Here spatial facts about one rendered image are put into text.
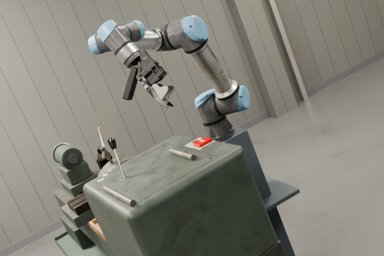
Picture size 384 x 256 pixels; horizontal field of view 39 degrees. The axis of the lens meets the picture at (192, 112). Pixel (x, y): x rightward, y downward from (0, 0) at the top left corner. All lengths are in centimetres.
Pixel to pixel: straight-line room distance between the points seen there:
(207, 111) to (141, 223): 90
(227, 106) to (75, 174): 140
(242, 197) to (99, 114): 385
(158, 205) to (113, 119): 395
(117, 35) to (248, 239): 85
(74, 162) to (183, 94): 262
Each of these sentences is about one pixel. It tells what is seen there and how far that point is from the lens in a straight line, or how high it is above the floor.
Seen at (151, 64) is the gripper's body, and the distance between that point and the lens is 181.
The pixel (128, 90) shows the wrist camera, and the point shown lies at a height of 159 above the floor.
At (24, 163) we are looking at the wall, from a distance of 561.
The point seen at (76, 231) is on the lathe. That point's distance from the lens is 352.
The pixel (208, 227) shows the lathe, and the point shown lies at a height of 107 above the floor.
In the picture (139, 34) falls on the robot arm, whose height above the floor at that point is 174.
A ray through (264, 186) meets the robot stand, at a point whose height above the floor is 80.
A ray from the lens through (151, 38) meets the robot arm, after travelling 222.
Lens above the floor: 188
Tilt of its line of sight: 14 degrees down
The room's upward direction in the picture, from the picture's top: 22 degrees counter-clockwise
